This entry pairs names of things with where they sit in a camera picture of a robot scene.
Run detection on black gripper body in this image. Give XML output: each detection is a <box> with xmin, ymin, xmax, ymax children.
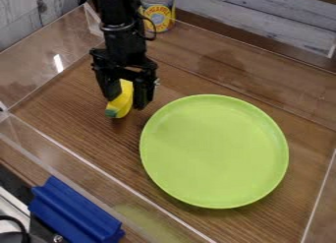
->
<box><xmin>89</xmin><ymin>48</ymin><xmax>157</xmax><ymax>82</ymax></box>

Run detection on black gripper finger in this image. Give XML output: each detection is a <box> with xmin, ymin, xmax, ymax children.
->
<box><xmin>95</xmin><ymin>68</ymin><xmax>123</xmax><ymax>101</ymax></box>
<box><xmin>132</xmin><ymin>78</ymin><xmax>156</xmax><ymax>110</ymax></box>

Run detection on yellow toy banana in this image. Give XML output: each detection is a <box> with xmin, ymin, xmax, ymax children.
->
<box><xmin>105</xmin><ymin>80</ymin><xmax>133</xmax><ymax>118</ymax></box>

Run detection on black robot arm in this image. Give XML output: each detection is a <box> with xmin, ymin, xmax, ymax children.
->
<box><xmin>89</xmin><ymin>0</ymin><xmax>157</xmax><ymax>110</ymax></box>

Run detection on green round plate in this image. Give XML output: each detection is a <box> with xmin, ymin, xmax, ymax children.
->
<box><xmin>139</xmin><ymin>94</ymin><xmax>289</xmax><ymax>209</ymax></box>

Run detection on yellow labelled tin can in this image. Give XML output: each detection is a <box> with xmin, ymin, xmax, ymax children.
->
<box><xmin>140</xmin><ymin>0</ymin><xmax>176</xmax><ymax>32</ymax></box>

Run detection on blue plastic clamp block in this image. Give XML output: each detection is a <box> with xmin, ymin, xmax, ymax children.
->
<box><xmin>29</xmin><ymin>176</ymin><xmax>125</xmax><ymax>243</ymax></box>

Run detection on clear acrylic triangle bracket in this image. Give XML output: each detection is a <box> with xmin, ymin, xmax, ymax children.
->
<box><xmin>84</xmin><ymin>3</ymin><xmax>104</xmax><ymax>37</ymax></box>

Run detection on clear acrylic front wall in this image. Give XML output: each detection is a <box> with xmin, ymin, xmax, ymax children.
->
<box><xmin>0</xmin><ymin>102</ymin><xmax>216</xmax><ymax>243</ymax></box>

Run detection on black cable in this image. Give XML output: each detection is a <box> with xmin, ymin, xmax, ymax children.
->
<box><xmin>0</xmin><ymin>214</ymin><xmax>32</xmax><ymax>243</ymax></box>

